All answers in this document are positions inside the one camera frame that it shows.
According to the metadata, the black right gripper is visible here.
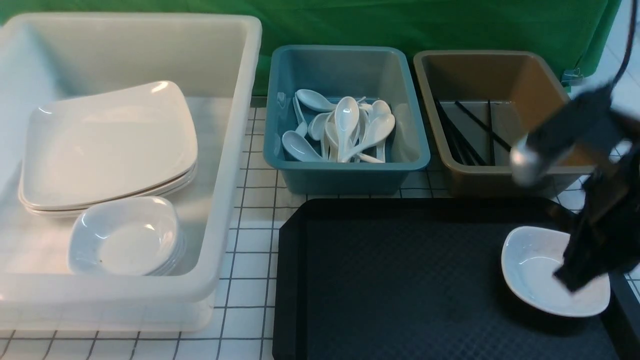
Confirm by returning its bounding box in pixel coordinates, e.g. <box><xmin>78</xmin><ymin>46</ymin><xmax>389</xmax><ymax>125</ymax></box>
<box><xmin>553</xmin><ymin>150</ymin><xmax>639</xmax><ymax>293</ymax></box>

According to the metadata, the white small bowl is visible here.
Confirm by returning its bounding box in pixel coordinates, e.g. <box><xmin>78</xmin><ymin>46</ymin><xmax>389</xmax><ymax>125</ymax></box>
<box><xmin>67</xmin><ymin>196</ymin><xmax>184</xmax><ymax>276</ymax></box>
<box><xmin>146</xmin><ymin>235</ymin><xmax>186</xmax><ymax>276</ymax></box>
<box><xmin>501</xmin><ymin>226</ymin><xmax>611</xmax><ymax>318</ymax></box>

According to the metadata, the large white square plate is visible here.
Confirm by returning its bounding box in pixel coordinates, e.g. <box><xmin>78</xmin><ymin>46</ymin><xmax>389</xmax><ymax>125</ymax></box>
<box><xmin>18</xmin><ymin>80</ymin><xmax>198</xmax><ymax>211</ymax></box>

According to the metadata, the lower white plate in bin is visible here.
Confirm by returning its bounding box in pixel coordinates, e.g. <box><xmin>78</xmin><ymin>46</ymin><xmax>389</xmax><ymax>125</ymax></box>
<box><xmin>30</xmin><ymin>172</ymin><xmax>197</xmax><ymax>218</ymax></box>

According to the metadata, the white plate in bin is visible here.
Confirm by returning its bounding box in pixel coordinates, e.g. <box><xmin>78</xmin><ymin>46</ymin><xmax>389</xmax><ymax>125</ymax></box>
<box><xmin>17</xmin><ymin>164</ymin><xmax>198</xmax><ymax>218</ymax></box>
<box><xmin>30</xmin><ymin>172</ymin><xmax>197</xmax><ymax>218</ymax></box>

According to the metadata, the top white plate in bin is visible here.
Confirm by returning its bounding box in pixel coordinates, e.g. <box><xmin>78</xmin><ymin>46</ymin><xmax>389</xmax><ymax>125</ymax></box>
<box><xmin>17</xmin><ymin>164</ymin><xmax>198</xmax><ymax>218</ymax></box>

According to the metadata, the black chopstick long diagonal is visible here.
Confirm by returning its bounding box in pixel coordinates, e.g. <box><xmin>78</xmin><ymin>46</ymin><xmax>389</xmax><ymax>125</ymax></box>
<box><xmin>454</xmin><ymin>101</ymin><xmax>512</xmax><ymax>152</ymax></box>

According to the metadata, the metal binder clip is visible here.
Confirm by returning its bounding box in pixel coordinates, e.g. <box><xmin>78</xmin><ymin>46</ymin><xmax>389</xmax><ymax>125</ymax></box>
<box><xmin>560</xmin><ymin>68</ymin><xmax>585</xmax><ymax>87</ymax></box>

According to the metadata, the brown plastic bin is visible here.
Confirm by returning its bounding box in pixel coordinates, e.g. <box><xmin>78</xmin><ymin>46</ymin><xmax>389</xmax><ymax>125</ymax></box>
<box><xmin>413</xmin><ymin>50</ymin><xmax>594</xmax><ymax>198</ymax></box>

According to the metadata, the green backdrop cloth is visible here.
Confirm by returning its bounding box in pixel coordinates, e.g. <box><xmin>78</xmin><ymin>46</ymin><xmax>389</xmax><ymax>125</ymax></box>
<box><xmin>0</xmin><ymin>0</ymin><xmax>621</xmax><ymax>95</ymax></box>

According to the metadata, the white spoon right long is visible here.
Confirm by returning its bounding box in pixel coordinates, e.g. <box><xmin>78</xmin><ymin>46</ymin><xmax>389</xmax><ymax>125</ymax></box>
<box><xmin>338</xmin><ymin>113</ymin><xmax>396</xmax><ymax>163</ymax></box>

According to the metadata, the black serving tray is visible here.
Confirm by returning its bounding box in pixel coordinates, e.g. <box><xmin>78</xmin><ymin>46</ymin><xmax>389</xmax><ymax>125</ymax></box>
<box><xmin>271</xmin><ymin>197</ymin><xmax>639</xmax><ymax>360</ymax></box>

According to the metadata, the teal plastic bin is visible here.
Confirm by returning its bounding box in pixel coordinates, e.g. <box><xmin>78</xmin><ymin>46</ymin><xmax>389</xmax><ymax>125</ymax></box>
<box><xmin>263</xmin><ymin>45</ymin><xmax>431</xmax><ymax>196</ymax></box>

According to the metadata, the white spoon centre left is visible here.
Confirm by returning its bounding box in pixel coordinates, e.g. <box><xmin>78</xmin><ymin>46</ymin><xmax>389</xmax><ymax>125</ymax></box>
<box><xmin>281</xmin><ymin>130</ymin><xmax>326</xmax><ymax>162</ymax></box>

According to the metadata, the white spoon left edge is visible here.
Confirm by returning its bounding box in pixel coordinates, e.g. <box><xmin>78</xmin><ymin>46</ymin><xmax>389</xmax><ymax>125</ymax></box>
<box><xmin>292</xmin><ymin>95</ymin><xmax>307</xmax><ymax>138</ymax></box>

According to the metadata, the white spoon top of pile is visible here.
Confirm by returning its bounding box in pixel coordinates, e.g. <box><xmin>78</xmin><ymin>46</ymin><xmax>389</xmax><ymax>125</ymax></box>
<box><xmin>295</xmin><ymin>89</ymin><xmax>337</xmax><ymax>113</ymax></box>

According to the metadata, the large white plastic bin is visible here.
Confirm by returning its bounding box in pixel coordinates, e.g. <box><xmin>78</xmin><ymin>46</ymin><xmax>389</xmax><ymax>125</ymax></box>
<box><xmin>1</xmin><ymin>12</ymin><xmax>262</xmax><ymax>337</ymax></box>

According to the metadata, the white small bowl in bin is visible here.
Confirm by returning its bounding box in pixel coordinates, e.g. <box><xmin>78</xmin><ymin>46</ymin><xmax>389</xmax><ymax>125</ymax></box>
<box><xmin>146</xmin><ymin>235</ymin><xmax>186</xmax><ymax>276</ymax></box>

